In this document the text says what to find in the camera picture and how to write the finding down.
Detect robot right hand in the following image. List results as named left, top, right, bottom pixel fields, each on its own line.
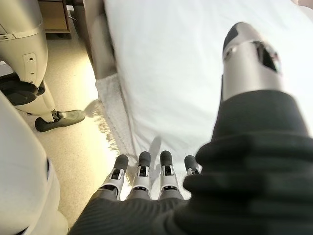
left=67, top=22, right=313, bottom=235

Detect white duvet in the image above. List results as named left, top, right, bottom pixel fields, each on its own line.
left=103, top=0, right=313, bottom=194

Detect white fringed throw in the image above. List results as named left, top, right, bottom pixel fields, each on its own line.
left=84, top=72, right=140, bottom=163

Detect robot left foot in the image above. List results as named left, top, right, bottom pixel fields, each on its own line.
left=34, top=109, right=86, bottom=133

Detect brown cardboard box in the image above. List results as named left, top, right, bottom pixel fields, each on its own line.
left=72, top=0, right=118, bottom=80

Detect wooden nightstand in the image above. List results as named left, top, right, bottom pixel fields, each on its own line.
left=40, top=0, right=72, bottom=38

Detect white robot left leg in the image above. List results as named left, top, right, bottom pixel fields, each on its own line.
left=0, top=0, right=56, bottom=123

